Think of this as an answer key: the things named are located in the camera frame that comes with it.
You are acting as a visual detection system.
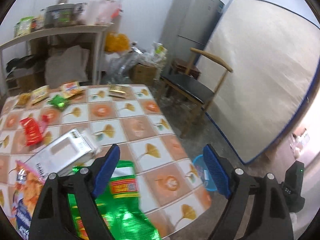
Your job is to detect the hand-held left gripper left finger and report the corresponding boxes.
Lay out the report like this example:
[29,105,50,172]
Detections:
[29,144,121,240]

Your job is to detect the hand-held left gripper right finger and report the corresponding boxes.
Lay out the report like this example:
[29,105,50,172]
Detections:
[202,144,294,240]

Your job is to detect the blue plastic basket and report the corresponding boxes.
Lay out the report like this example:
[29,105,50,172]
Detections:
[192,154,218,192]

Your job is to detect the large green foil packet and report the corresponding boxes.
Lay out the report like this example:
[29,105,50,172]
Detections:
[67,160,160,240]

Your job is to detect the white cardboard box with window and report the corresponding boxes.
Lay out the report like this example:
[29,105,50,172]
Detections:
[24,128,98,180]

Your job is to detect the orange chip bag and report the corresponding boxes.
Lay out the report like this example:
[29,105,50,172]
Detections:
[9,160,50,240]

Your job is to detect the gold foil packet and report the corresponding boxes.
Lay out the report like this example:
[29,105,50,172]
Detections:
[108,84,129,98]

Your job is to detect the small green snack packet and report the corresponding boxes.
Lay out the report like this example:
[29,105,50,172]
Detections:
[47,94,70,110]

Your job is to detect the red snack packet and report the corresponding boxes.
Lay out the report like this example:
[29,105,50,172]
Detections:
[19,114,52,147]

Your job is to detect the wooden chair with black seat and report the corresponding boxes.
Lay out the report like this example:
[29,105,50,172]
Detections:
[159,47,233,138]

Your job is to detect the yellow and orange snack packet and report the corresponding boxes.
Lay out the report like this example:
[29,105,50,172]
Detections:
[60,81,84,98]

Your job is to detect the pale yellow snack packet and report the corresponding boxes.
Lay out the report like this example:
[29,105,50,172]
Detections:
[30,85,50,105]

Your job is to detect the cardboard box on floor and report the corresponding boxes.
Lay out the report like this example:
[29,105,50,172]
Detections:
[130,64,160,87]

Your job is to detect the white mattress with blue edge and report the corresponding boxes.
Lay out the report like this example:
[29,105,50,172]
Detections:
[195,0,320,165]

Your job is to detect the grey plastic bag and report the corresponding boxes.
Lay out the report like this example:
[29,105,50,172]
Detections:
[105,52,143,79]

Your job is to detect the dark wooden stool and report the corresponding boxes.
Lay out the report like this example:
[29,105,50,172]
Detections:
[171,58,202,80]

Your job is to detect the brown-orange snack packet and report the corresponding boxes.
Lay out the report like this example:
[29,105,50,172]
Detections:
[15,93,33,108]

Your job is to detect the grey-white sack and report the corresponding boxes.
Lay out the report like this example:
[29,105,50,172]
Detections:
[45,45,90,88]

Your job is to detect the cardboard box under side table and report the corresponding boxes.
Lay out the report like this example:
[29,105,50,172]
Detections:
[7,71,45,93]

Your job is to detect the white and green paper bag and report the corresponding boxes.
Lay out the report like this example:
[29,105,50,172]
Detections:
[150,42,168,63]

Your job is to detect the yellow plastic bag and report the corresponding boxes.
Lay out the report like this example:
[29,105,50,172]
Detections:
[105,31,130,53]

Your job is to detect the black cloth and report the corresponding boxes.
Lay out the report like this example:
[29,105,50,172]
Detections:
[6,55,43,73]

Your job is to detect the grey side table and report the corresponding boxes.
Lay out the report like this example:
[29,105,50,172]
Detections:
[0,24,114,98]

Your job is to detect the grey refrigerator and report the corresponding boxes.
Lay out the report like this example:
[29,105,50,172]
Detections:
[159,0,225,63]

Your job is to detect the white plastic bags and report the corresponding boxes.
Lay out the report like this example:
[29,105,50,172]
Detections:
[82,0,124,25]

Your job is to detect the grey cooking pot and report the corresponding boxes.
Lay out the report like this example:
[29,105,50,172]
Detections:
[44,3,87,28]

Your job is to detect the dark jar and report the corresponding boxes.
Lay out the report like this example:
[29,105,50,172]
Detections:
[31,16,45,32]

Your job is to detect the green and white packet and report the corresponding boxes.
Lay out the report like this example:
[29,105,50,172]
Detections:
[19,16,34,34]

